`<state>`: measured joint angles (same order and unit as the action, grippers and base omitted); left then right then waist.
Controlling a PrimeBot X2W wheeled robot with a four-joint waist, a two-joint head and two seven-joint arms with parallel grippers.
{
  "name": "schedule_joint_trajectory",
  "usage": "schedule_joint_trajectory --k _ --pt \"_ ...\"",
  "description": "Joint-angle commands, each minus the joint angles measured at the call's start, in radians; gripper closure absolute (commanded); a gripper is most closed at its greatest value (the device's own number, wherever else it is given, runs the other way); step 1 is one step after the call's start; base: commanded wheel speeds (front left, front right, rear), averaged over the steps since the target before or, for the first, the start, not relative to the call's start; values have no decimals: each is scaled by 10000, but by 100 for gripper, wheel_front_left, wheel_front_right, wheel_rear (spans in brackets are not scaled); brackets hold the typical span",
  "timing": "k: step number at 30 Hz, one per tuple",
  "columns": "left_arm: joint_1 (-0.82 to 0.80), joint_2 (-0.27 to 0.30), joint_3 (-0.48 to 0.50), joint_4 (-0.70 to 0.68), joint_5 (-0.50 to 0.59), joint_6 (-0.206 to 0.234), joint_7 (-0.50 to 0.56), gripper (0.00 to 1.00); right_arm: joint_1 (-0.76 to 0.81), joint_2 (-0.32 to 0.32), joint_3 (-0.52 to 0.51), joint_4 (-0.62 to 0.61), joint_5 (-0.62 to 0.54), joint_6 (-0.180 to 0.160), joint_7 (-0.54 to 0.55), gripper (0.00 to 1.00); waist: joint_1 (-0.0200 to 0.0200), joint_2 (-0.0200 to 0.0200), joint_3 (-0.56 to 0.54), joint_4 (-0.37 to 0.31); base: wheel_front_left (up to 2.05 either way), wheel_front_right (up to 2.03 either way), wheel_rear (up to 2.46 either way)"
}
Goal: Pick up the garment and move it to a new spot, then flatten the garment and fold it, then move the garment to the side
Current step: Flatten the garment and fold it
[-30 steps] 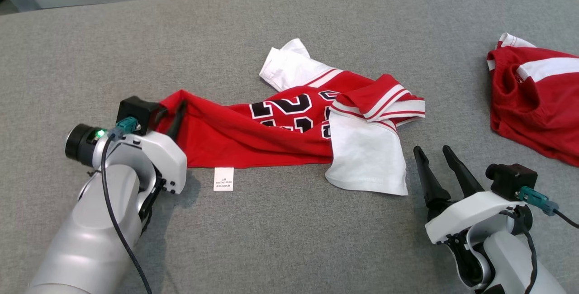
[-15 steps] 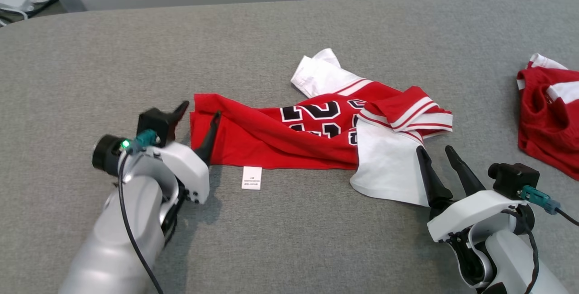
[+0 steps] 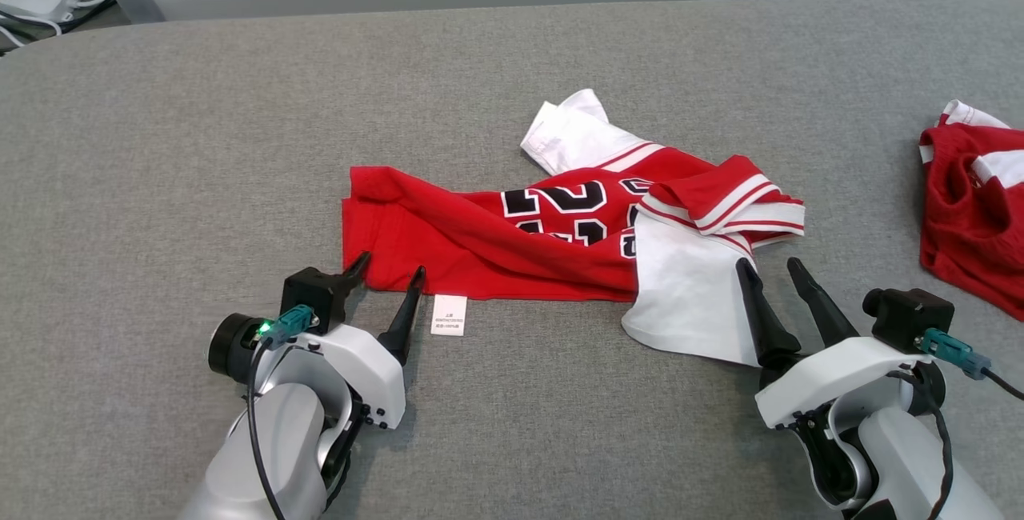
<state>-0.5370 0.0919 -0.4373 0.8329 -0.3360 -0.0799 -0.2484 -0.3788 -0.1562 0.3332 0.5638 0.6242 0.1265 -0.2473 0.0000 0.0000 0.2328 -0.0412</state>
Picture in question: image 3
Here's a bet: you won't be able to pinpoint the white power cable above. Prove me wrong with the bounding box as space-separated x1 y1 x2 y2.
50 0 114 25

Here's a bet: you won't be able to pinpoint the left camera teal connector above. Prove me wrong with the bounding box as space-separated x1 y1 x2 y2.
256 304 316 350

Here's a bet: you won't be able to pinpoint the red jersey with number 23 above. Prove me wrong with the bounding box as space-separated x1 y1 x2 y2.
342 88 806 369

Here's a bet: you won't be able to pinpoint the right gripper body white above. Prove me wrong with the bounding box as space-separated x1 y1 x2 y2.
754 336 933 430

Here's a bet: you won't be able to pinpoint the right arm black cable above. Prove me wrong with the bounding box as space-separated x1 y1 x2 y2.
884 370 954 520

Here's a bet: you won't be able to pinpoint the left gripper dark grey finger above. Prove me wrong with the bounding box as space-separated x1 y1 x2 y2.
377 266 427 367
342 251 373 292

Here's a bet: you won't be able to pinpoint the left camera black cable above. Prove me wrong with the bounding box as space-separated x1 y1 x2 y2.
246 340 289 520

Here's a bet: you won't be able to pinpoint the camera black cable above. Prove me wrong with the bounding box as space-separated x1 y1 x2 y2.
982 366 1024 402
246 340 289 520

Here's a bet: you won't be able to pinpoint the camera teal connector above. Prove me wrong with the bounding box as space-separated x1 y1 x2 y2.
918 327 993 382
256 304 316 350

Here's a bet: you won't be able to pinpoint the right camera black cable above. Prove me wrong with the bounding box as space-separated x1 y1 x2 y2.
982 366 1024 402

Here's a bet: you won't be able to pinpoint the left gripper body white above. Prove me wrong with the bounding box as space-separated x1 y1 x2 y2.
281 325 407 430

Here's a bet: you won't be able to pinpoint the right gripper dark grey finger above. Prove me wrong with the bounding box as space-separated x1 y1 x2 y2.
735 257 802 371
787 256 861 350

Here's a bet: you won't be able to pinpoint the right camera teal connector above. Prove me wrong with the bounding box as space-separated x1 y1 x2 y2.
918 327 993 382

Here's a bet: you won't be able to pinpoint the red shorts with white trim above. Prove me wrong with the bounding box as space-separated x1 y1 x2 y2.
918 99 1024 322

